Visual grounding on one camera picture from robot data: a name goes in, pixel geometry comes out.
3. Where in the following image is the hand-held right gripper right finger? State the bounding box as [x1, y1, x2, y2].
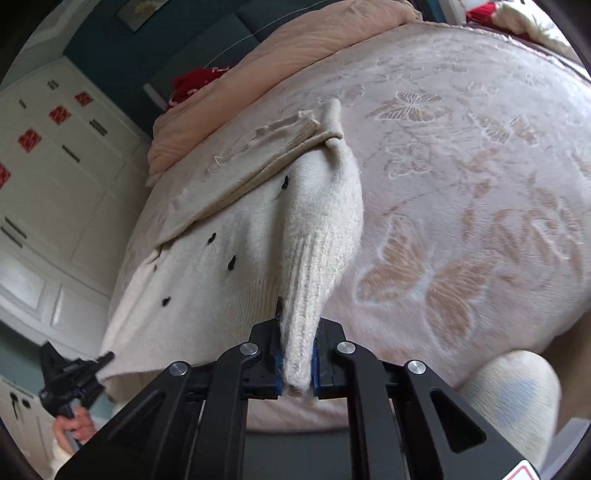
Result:
[312, 318, 542, 480]

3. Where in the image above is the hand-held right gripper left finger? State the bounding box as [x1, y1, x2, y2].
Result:
[54, 316, 283, 480]

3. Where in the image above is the cream knit cardigan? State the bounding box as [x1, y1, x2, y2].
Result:
[99, 98, 363, 432]

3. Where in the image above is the person's left hand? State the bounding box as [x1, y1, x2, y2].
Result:
[52, 408, 99, 452]

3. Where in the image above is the white wardrobe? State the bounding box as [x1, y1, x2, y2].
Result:
[0, 56, 154, 356]

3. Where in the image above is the pink butterfly bedspread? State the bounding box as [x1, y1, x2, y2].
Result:
[111, 18, 591, 432]

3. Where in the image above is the red cloth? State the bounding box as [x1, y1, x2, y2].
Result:
[168, 68, 232, 110]

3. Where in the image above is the peach quilt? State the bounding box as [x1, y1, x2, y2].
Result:
[147, 0, 424, 186]

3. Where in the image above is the teal headboard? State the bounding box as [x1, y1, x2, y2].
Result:
[64, 0, 301, 139]

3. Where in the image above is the red and white blanket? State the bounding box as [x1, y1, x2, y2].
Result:
[465, 0, 580, 58]

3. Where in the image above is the framed wall picture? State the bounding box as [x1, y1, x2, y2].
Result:
[115, 0, 175, 32]

